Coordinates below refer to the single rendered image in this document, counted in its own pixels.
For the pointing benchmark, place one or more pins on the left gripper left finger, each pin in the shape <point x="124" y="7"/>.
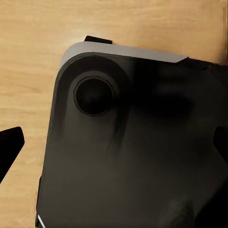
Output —
<point x="11" y="142"/>

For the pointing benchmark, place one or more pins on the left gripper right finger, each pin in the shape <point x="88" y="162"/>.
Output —
<point x="220" y="141"/>

